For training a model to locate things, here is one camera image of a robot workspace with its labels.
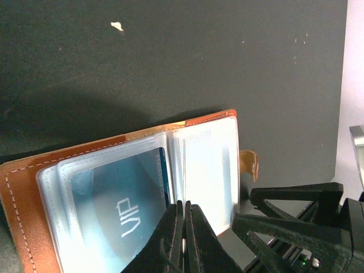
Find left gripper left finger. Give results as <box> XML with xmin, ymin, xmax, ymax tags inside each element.
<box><xmin>123</xmin><ymin>201</ymin><xmax>184</xmax><ymax>272</ymax></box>

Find brown leather card holder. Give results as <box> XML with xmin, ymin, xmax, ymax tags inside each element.
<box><xmin>1</xmin><ymin>110</ymin><xmax>259</xmax><ymax>272</ymax></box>

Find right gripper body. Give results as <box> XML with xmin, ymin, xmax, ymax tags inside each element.
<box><xmin>332</xmin><ymin>196</ymin><xmax>363</xmax><ymax>272</ymax></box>

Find blue VIP credit card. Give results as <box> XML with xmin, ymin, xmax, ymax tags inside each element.
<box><xmin>70</xmin><ymin>147</ymin><xmax>170</xmax><ymax>272</ymax></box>

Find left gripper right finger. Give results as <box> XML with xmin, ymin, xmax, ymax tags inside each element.
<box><xmin>184</xmin><ymin>201</ymin><xmax>242</xmax><ymax>272</ymax></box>

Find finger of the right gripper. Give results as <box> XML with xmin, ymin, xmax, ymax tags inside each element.
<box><xmin>250</xmin><ymin>183</ymin><xmax>344</xmax><ymax>219</ymax></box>
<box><xmin>233</xmin><ymin>214</ymin><xmax>353</xmax><ymax>272</ymax></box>

